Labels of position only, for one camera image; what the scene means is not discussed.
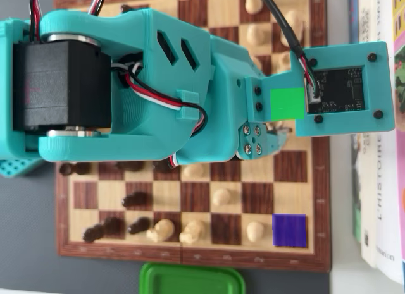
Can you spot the white wooden chess king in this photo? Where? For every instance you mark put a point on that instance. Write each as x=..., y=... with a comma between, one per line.
x=295, y=20

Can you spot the white wooden chess knight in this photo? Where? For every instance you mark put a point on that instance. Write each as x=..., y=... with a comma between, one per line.
x=193, y=232

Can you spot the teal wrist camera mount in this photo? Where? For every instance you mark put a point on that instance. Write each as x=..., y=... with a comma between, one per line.
x=379, y=85

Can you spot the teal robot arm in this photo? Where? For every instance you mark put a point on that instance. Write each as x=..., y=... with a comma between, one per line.
x=63, y=85

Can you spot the dark wooden chess piece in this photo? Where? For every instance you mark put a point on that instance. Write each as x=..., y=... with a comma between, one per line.
x=127, y=9
x=139, y=226
x=66, y=169
x=136, y=199
x=82, y=168
x=113, y=226
x=93, y=234
x=129, y=166

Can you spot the white art history book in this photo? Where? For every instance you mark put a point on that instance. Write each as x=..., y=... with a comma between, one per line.
x=387, y=180

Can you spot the white wooden chess rook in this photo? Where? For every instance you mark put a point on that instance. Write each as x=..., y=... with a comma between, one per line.
x=284, y=62

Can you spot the white wooden chess pawn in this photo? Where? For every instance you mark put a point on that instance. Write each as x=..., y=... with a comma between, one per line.
x=255, y=231
x=221, y=196
x=193, y=170
x=253, y=1
x=256, y=34

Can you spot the green plastic container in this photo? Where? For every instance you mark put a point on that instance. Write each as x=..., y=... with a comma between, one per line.
x=190, y=281

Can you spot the wooden chessboard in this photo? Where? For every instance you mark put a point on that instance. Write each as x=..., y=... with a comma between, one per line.
x=226, y=230

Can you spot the purple square overlay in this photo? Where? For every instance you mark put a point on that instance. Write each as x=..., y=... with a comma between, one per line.
x=289, y=230

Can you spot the green square overlay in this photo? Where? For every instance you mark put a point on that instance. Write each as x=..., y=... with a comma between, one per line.
x=287, y=104

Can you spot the dark grey table mat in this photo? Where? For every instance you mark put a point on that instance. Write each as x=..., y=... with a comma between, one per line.
x=28, y=227

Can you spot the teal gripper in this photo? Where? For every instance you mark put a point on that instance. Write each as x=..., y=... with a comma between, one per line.
x=225, y=85

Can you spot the white wooden chess piece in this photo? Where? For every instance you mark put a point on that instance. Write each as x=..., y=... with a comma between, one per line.
x=161, y=229

